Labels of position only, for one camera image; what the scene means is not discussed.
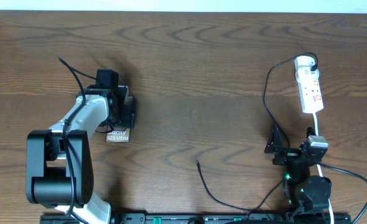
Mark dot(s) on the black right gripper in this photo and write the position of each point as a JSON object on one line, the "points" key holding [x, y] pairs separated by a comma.
{"points": [[275, 147]]}

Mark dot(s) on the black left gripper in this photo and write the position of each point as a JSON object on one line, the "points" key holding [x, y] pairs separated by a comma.
{"points": [[129, 119]]}

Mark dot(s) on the bronze Samsung Galaxy smartphone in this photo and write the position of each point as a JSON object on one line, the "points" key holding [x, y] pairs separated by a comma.
{"points": [[118, 133]]}

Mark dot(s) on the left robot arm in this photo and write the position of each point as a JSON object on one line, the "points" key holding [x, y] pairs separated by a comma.
{"points": [[59, 169]]}

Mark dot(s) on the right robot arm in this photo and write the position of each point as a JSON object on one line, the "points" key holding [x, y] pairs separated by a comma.
{"points": [[307, 194]]}

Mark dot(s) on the white USB charger plug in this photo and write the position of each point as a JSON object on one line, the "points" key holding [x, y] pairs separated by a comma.
{"points": [[304, 61]]}

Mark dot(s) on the white power strip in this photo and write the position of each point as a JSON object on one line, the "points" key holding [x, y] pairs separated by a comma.
{"points": [[309, 90]]}

